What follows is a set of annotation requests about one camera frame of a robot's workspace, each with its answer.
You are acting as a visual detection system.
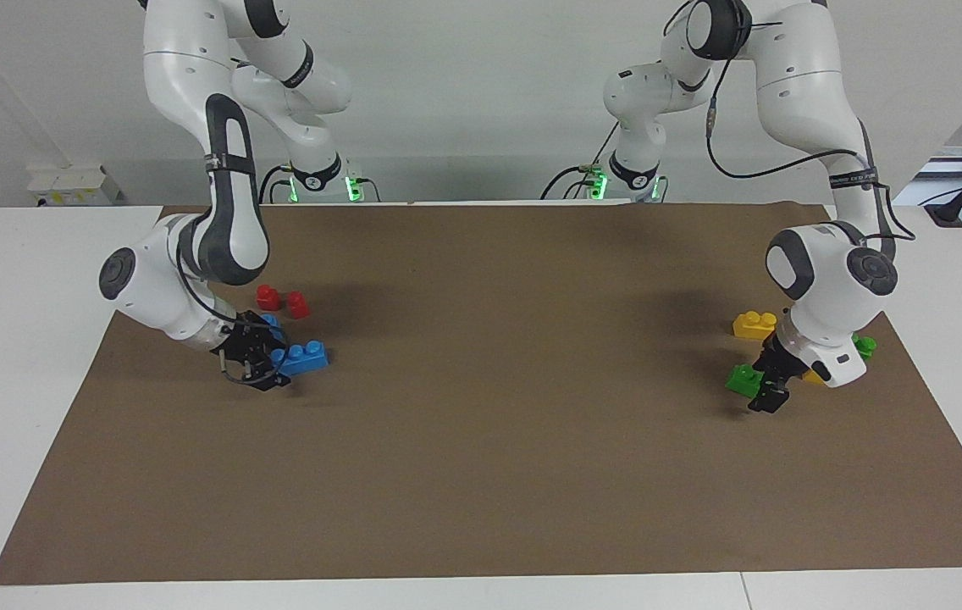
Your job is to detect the brown table mat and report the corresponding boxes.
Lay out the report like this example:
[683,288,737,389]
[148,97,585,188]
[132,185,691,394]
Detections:
[0,202,962,587]

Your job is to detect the black base cable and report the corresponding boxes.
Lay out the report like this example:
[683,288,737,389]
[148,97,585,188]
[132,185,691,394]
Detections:
[540,125,622,202]
[258,164,296,205]

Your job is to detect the black left base cable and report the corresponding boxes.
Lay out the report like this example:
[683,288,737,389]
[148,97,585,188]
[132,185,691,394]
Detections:
[540,125,622,202]

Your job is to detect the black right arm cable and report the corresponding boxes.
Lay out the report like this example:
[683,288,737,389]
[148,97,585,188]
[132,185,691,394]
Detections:
[217,354,255,389]

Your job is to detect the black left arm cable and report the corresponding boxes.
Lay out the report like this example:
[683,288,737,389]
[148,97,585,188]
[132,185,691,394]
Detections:
[705,51,916,243]

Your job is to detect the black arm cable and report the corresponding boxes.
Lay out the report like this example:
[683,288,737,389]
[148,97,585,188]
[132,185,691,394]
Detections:
[217,354,255,389]
[705,51,916,243]

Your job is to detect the white wall socket box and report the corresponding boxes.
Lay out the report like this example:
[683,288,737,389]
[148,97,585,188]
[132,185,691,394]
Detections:
[27,164,123,208]

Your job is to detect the black right base cable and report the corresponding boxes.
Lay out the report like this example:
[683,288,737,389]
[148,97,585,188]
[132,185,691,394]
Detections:
[258,164,296,205]

